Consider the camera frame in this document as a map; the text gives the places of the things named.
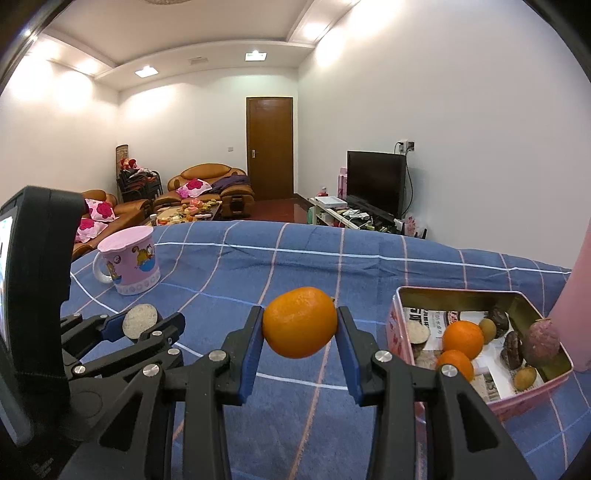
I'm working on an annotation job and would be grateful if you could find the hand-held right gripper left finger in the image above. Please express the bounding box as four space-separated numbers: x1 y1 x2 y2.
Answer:
55 305 264 480

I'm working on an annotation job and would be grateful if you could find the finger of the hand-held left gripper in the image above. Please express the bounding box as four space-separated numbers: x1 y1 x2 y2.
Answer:
59 313 126 356
66 311 186 377

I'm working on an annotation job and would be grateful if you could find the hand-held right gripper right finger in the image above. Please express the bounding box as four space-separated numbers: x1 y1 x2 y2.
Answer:
336 305 536 480

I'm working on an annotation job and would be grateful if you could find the orange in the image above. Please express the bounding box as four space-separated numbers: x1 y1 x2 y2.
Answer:
442 319 485 361
436 349 476 384
262 287 339 359

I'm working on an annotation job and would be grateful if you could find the pink tin box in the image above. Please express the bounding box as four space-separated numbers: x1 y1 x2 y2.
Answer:
386 286 575 422

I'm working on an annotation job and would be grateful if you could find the pink cartoon mug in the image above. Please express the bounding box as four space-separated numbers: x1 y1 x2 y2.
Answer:
92 226 161 296

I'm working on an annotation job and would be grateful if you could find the pink floral pillow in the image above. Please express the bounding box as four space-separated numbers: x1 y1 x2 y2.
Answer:
84 198 116 222
177 177 212 199
76 217 110 243

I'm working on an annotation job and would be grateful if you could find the pink mug lid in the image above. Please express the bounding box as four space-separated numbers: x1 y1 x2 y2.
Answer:
95 226 154 254

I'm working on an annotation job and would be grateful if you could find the blue plaid blanket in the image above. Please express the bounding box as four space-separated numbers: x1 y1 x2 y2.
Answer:
60 220 591 480

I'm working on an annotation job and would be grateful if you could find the brown leather sofa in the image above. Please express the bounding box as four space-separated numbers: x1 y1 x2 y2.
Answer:
71 189 153 262

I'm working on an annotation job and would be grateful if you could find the coffee table with food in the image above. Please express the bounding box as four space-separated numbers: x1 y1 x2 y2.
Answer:
145 199 223 226

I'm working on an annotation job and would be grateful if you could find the stack of dark chairs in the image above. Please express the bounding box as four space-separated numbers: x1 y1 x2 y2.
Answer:
116 168 163 204

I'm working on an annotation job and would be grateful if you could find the white television stand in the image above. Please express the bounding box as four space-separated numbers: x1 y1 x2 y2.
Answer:
307 196 428 239

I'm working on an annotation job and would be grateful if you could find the printed paper lining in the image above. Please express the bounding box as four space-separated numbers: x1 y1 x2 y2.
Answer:
403 307 550 403

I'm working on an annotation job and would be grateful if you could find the brown leather armchair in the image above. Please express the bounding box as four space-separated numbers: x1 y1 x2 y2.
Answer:
152 162 256 219

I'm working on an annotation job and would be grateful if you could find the purple cloth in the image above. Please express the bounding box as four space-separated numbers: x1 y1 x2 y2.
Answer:
211 172 250 194

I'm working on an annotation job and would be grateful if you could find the black television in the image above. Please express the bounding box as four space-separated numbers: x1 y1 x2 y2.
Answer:
346 150 407 218

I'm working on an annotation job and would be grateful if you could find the brown wooden door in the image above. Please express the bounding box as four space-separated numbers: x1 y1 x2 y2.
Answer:
245 96 296 200

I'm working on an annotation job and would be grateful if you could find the black television cable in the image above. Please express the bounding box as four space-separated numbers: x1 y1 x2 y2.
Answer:
404 161 415 218

